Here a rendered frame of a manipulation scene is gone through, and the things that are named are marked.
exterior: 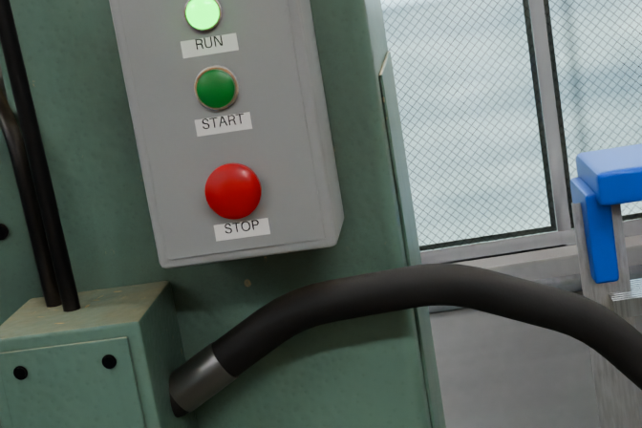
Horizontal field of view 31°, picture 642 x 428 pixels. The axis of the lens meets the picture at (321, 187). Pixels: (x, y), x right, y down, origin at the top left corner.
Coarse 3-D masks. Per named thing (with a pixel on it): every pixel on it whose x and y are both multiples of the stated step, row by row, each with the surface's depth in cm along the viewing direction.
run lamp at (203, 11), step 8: (192, 0) 61; (200, 0) 61; (208, 0) 61; (216, 0) 61; (184, 8) 61; (192, 8) 61; (200, 8) 61; (208, 8) 61; (216, 8) 61; (184, 16) 61; (192, 16) 61; (200, 16) 61; (208, 16) 61; (216, 16) 61; (192, 24) 61; (200, 24) 61; (208, 24) 61; (216, 24) 61
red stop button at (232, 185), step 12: (216, 168) 62; (228, 168) 62; (240, 168) 62; (216, 180) 62; (228, 180) 62; (240, 180) 62; (252, 180) 62; (216, 192) 62; (228, 192) 62; (240, 192) 62; (252, 192) 62; (216, 204) 62; (228, 204) 62; (240, 204) 62; (252, 204) 62; (228, 216) 63; (240, 216) 63
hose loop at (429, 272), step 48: (336, 288) 66; (384, 288) 65; (432, 288) 65; (480, 288) 65; (528, 288) 65; (240, 336) 66; (288, 336) 66; (576, 336) 66; (624, 336) 65; (192, 384) 67
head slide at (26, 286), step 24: (0, 144) 74; (0, 168) 75; (0, 192) 75; (0, 216) 75; (24, 216) 75; (0, 240) 75; (24, 240) 75; (0, 264) 76; (24, 264) 76; (0, 288) 76; (24, 288) 76; (0, 312) 77
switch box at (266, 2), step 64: (128, 0) 62; (256, 0) 61; (128, 64) 62; (192, 64) 62; (256, 64) 62; (192, 128) 63; (256, 128) 62; (320, 128) 63; (192, 192) 63; (320, 192) 63; (192, 256) 64; (256, 256) 64
